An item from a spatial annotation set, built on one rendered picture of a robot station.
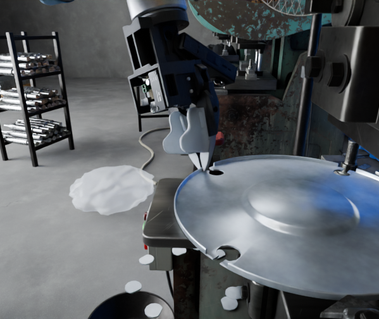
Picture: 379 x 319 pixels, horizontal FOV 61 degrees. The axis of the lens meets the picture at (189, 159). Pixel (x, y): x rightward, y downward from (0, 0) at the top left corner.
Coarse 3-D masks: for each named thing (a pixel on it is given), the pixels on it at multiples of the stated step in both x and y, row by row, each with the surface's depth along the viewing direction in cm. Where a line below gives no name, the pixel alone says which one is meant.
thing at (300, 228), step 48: (192, 192) 40; (240, 192) 40; (288, 192) 39; (336, 192) 39; (192, 240) 31; (240, 240) 31; (288, 240) 31; (336, 240) 31; (288, 288) 25; (336, 288) 26
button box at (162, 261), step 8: (152, 248) 66; (160, 248) 66; (168, 248) 66; (160, 256) 67; (168, 256) 67; (152, 264) 67; (160, 264) 67; (168, 264) 67; (168, 272) 77; (168, 280) 78
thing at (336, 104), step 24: (336, 0) 33; (360, 0) 31; (336, 24) 35; (360, 24) 32; (336, 48) 30; (360, 48) 26; (312, 72) 34; (336, 72) 28; (360, 72) 27; (312, 96) 37; (336, 96) 30; (360, 96) 28; (360, 120) 29
